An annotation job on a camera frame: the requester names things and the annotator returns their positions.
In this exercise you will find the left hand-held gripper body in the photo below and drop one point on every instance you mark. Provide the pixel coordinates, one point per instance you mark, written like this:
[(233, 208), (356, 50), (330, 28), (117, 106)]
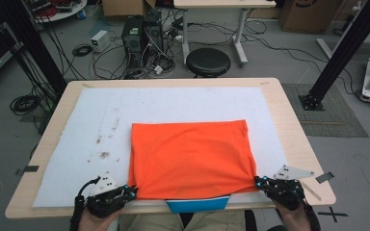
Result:
[(104, 199)]

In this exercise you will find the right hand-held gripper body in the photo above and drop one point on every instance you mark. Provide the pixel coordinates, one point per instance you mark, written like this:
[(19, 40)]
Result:
[(289, 189)]

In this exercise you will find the orange polo shirt blue collar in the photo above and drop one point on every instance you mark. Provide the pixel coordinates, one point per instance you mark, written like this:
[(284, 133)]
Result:
[(189, 160)]

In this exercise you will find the person's left hand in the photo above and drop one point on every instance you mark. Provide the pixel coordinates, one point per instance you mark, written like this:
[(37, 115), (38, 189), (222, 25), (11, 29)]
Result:
[(99, 223)]

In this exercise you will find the person's right hand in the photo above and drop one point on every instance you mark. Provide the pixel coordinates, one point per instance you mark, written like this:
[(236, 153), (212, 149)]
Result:
[(290, 219)]

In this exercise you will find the black tape strip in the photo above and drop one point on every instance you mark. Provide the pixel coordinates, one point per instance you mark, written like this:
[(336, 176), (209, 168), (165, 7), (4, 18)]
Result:
[(29, 169), (324, 177)]

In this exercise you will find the black tape cross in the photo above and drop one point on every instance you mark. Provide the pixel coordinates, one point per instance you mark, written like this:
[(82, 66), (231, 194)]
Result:
[(333, 214)]

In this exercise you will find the grey floor mat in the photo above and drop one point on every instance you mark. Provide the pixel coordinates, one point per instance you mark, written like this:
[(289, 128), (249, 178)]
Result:
[(334, 118)]

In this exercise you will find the white foam mat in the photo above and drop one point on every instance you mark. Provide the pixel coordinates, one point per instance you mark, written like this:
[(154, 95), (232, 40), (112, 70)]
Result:
[(179, 102)]

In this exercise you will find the black round stool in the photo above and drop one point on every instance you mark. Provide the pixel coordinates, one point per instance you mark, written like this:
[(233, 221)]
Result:
[(208, 61)]

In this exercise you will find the black metal pillar with base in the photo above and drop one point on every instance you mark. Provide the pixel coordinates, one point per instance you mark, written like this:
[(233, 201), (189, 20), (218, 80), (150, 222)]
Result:
[(343, 54)]

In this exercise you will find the small white box device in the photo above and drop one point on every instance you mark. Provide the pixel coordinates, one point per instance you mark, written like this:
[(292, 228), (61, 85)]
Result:
[(100, 40)]

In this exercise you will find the black computer tower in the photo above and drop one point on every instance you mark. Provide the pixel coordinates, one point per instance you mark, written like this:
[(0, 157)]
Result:
[(133, 38)]

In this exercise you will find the cardboard box with dark print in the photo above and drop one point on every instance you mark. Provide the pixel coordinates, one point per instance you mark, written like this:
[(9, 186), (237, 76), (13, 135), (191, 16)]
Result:
[(308, 16)]

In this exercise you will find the white desk with metal legs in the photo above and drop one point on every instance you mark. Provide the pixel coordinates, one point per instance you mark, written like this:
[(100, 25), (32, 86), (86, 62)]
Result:
[(224, 3)]

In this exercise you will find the plain cardboard box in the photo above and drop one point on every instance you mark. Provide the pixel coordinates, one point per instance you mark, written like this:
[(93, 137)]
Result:
[(125, 7)]

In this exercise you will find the round white table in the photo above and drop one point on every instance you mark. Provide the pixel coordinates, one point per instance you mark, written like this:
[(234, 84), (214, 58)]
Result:
[(67, 14)]

